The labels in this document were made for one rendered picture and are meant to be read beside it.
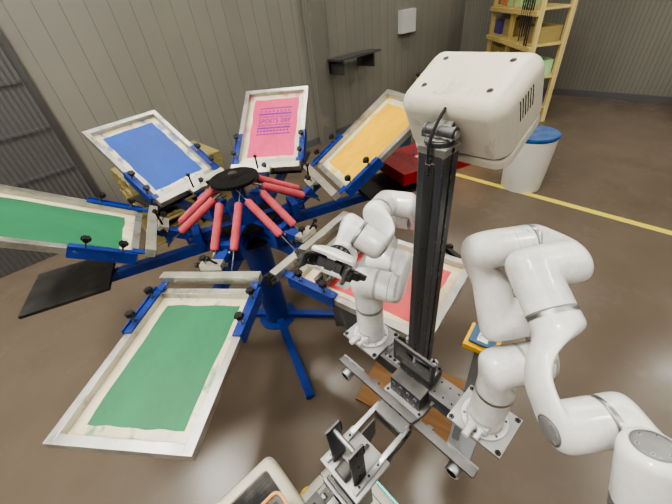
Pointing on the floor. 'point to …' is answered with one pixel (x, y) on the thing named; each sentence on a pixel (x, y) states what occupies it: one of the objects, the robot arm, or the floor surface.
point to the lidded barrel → (531, 161)
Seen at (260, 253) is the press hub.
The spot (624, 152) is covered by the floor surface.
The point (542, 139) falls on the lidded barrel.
